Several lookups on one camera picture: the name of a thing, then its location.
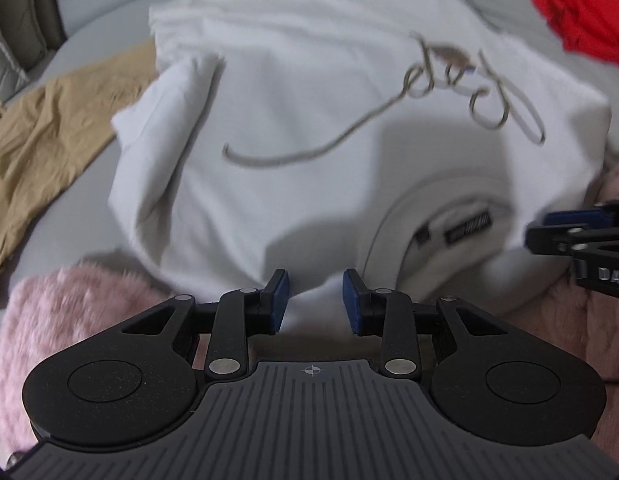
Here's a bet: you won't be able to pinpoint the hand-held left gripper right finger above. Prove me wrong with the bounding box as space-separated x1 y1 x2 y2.
342 269 509 380

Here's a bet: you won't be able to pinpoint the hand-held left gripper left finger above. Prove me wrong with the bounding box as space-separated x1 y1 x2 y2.
120 269 291 380

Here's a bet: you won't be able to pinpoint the white sweatshirt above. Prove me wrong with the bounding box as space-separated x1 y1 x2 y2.
107 0 613 311

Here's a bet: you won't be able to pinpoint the red garment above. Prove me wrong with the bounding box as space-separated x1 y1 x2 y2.
519 0 619 71

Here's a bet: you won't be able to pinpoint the pink fluffy blanket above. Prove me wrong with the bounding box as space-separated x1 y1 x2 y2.
0 160 619 466

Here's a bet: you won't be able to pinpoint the grey sofa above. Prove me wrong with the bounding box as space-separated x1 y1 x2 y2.
0 0 619 311

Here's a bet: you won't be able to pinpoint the tan pants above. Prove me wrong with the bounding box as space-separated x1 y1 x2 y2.
0 42 158 281

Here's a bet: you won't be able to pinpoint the grey piped cushion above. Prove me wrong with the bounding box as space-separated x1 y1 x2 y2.
0 0 68 103

